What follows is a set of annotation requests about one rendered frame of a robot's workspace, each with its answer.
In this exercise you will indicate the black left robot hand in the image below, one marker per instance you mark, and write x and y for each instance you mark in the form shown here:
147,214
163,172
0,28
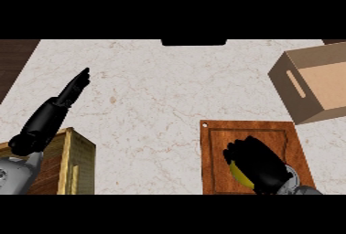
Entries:
45,119

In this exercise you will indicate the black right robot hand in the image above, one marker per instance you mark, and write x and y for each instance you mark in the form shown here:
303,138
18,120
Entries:
264,166

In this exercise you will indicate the yellow lemon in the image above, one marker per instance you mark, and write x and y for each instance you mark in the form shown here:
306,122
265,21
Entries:
240,176

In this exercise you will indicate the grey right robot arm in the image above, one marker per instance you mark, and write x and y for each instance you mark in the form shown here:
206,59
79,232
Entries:
295,184

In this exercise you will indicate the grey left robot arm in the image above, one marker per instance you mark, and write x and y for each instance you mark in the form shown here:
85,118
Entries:
12,175

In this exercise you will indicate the brown wooden cutting board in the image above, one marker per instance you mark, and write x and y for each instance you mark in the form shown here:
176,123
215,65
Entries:
216,158

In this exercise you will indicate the brown cardboard box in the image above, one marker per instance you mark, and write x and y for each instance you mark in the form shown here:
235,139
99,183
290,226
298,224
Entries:
315,82

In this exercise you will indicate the wooden crate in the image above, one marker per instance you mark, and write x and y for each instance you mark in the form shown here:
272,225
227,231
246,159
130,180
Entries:
67,164

